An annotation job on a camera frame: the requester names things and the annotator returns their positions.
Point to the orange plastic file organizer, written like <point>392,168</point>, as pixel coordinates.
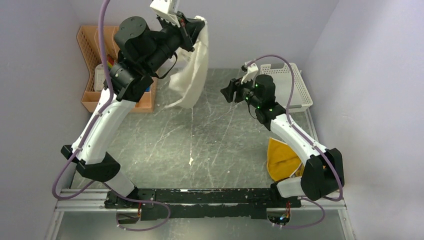
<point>87,38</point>

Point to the white plastic basket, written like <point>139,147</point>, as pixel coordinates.
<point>288,82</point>

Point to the aluminium frame rail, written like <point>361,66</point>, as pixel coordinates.
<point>92,200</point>

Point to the white remote control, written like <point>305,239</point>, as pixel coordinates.
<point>99,78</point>

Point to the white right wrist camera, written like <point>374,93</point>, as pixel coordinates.
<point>250,69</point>

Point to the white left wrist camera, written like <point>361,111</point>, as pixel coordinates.
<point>166,10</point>

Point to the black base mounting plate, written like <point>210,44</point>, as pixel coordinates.
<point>158,203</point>

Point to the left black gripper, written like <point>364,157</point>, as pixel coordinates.
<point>189,30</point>

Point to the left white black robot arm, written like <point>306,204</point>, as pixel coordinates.
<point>142,52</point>

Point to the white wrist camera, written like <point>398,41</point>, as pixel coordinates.
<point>166,10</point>
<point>250,69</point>

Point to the yellow brown towel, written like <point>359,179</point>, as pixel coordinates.
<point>282,161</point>

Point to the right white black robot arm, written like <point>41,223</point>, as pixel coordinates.
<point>323,167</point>

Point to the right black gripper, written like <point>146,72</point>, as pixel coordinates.
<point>229,91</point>

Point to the cream white towel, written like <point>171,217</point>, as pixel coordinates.
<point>190,81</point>

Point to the rainbow coloured item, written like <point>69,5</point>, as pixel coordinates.
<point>110,62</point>

